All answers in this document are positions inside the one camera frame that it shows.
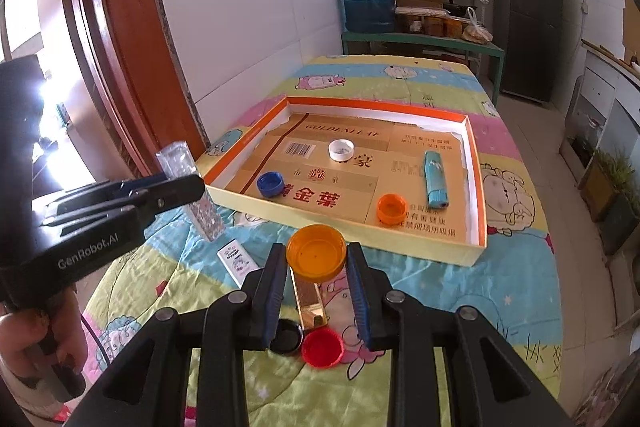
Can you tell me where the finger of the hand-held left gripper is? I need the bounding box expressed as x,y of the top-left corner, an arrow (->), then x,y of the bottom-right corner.
46,174 -> 207,238
46,173 -> 172,217

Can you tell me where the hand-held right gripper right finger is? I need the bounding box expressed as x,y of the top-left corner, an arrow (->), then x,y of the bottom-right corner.
346,242 -> 573,427

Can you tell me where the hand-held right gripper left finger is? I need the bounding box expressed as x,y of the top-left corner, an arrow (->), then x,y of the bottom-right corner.
65,243 -> 292,427

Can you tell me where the clear plastic blister pack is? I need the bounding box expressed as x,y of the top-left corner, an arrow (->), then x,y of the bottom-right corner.
155,140 -> 224,243

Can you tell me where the gold rectangular box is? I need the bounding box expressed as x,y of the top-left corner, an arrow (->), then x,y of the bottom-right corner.
290,264 -> 328,332

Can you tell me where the white printed small box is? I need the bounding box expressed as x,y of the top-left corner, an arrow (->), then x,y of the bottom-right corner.
218,240 -> 261,286

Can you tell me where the orange bottle cap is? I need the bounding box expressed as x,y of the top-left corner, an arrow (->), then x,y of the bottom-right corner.
286,224 -> 347,284
376,194 -> 408,226

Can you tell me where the black bottle cap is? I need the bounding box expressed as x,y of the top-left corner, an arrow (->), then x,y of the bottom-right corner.
270,319 -> 304,355

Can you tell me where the red bottle cap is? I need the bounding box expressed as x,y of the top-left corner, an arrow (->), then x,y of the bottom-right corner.
301,327 -> 345,370

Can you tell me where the shallow orange-rimmed cardboard box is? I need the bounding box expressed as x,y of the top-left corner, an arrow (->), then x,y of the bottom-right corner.
196,95 -> 488,267

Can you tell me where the blue bottle cap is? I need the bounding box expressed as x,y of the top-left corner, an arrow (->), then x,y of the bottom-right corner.
256,171 -> 286,198

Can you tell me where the light blue lighter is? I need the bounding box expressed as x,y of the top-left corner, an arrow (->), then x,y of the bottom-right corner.
423,150 -> 451,209

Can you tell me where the white bottle cap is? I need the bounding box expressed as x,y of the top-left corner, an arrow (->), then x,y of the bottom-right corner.
328,139 -> 356,162

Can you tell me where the person's left hand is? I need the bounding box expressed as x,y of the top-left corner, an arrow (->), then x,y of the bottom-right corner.
0,301 -> 89,402

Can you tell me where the printed cardboard liner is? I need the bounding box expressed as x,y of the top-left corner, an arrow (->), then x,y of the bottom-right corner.
232,111 -> 473,240

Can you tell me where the cartoon printed blanket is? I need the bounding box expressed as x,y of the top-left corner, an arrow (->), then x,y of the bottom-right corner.
82,54 -> 563,427

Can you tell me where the green metal table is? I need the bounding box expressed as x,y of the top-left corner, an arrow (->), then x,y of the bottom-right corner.
341,31 -> 506,108

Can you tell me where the yellow planter with plant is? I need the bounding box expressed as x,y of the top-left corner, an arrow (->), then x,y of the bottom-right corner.
580,149 -> 631,223

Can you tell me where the colourful printed bag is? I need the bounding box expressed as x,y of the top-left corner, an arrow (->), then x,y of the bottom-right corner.
570,347 -> 640,427

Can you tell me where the dark planter with plant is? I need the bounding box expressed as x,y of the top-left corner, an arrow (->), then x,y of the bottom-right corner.
600,192 -> 640,258

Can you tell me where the plastic bag of food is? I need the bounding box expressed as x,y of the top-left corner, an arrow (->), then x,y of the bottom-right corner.
461,7 -> 493,44

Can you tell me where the black cooking pot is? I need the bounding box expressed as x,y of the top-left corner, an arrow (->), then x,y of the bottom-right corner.
442,0 -> 478,18

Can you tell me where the white kitchen counter cabinet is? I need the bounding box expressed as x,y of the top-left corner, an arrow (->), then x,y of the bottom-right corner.
560,39 -> 640,258

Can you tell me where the dark grey refrigerator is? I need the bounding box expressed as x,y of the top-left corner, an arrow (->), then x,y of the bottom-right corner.
490,0 -> 565,104

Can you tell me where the black cable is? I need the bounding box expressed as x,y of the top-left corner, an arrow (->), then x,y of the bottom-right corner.
80,307 -> 108,373

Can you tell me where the wooden door frame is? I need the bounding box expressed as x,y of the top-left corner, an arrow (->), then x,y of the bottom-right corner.
59,0 -> 208,180

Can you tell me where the cardboard sheet on wall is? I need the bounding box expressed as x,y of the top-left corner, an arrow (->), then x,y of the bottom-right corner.
622,0 -> 640,62

